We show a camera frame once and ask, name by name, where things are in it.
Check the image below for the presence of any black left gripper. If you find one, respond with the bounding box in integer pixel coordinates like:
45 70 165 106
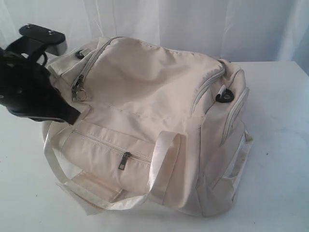
0 40 81 125

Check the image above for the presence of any cream fabric duffel bag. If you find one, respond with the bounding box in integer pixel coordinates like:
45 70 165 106
42 37 253 217

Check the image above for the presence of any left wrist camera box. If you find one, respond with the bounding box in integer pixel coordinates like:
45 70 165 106
19 24 67 56

